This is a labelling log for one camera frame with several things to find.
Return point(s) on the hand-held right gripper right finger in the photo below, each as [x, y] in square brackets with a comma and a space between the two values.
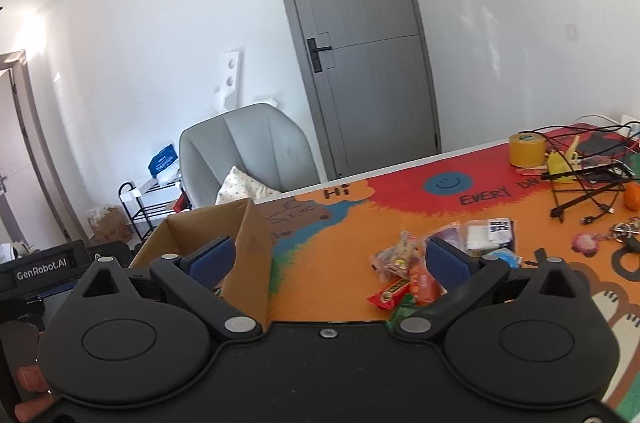
[447, 264]

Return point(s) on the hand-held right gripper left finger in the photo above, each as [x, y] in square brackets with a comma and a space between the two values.
[212, 262]

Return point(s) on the orange snack packet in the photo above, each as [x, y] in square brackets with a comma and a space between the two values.
[422, 285]

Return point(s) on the purple snack packet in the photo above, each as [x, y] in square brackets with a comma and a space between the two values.
[445, 230]

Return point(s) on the brown cardboard box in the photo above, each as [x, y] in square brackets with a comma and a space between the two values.
[250, 253]

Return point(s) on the white and black snack packet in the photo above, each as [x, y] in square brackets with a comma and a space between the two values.
[487, 233]

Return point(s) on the clear nut snack packet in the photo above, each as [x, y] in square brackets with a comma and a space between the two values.
[397, 255]

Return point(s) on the light blue snack packet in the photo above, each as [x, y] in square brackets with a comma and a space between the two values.
[506, 257]

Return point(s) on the red snack bar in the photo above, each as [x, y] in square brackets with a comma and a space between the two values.
[392, 293]

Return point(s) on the green snack packet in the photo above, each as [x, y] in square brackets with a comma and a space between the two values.
[401, 310]

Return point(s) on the person's left hand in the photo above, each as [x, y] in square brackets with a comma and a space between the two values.
[32, 383]

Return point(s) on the white dotted pillow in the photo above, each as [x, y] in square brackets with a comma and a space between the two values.
[245, 188]

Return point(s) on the brown paper bag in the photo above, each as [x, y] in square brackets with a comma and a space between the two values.
[110, 225]

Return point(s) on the black shoe rack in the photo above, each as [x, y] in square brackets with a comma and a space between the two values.
[145, 208]

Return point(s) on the grey chair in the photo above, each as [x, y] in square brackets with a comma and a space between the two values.
[260, 143]

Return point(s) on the beige interior door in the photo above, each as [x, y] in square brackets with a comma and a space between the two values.
[15, 143]

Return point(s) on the yellow tape roll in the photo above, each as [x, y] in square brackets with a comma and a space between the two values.
[527, 150]

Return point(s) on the yellow plastic bag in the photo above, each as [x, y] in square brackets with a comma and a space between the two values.
[560, 160]

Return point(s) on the black metal stand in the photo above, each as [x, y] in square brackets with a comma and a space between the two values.
[585, 195]

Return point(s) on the bunch of keys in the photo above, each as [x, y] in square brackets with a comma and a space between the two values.
[625, 232]

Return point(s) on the white foam board with holes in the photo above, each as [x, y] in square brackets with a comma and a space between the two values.
[230, 78]

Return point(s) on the orange fruit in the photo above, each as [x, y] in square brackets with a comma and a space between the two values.
[633, 196]

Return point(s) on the grey door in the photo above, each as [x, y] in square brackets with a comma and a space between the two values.
[360, 53]

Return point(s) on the white power strip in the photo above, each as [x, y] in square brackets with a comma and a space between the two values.
[631, 125]

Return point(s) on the white wall plate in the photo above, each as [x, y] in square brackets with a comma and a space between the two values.
[571, 32]

